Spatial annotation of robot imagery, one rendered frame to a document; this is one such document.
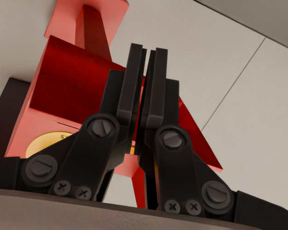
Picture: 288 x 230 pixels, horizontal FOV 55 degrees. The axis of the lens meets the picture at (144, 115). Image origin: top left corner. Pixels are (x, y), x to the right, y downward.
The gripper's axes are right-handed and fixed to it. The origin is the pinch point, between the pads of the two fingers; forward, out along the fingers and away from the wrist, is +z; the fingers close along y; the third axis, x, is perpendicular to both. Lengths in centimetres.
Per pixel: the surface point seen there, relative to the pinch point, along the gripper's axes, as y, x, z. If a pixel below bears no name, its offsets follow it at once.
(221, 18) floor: 29, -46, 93
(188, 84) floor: 23, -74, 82
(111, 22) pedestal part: -11, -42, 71
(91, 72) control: -5.6, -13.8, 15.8
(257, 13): 6.1, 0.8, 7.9
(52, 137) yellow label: -8.2, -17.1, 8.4
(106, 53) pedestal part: -7.2, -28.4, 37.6
